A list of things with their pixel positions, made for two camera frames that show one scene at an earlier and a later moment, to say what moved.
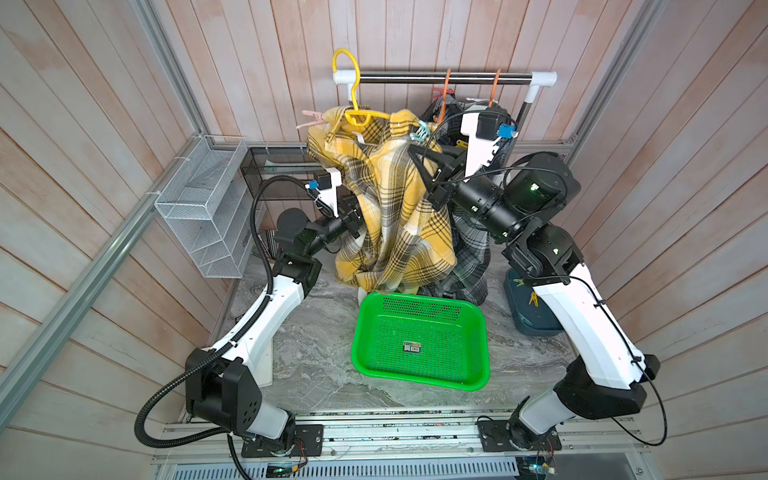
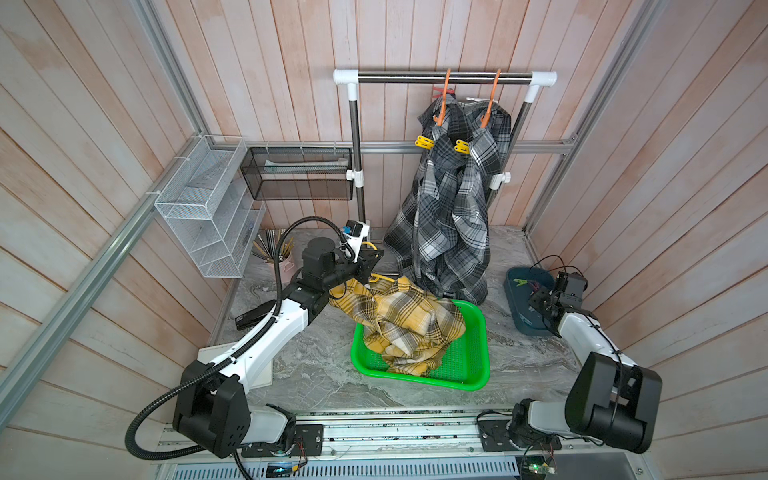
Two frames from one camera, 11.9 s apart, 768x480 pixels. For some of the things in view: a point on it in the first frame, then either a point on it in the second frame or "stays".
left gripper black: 350,215 -> 363,263
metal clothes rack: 535,80 stays
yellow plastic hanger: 358,116 -> 375,278
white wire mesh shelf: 208,206 stays
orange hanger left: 443,100 stays
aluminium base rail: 395,449 stays
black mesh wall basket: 281,173 stays
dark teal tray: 531,317 stays
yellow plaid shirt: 405,244 -> 408,327
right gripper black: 448,175 -> 538,295
